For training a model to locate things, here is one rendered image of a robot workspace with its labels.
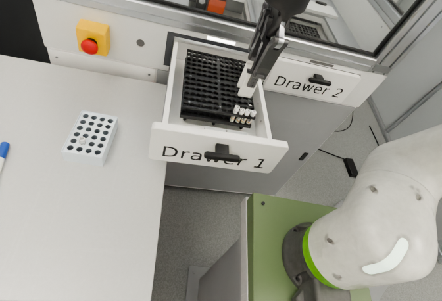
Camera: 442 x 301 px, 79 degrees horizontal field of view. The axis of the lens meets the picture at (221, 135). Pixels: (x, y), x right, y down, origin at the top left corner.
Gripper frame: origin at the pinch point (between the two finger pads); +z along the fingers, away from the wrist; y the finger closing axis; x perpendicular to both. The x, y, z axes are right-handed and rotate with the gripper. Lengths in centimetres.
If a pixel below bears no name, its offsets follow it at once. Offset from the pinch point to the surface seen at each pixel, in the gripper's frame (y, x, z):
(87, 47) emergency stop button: -15.6, -36.8, 11.8
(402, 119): -92, 165, 80
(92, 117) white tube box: -1.0, -32.9, 20.7
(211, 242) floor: 2, 16, 100
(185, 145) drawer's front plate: 10.9, -11.1, 11.2
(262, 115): -1.2, 7.7, 11.0
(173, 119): -0.1, -13.6, 16.2
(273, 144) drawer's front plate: 10.6, 6.9, 7.1
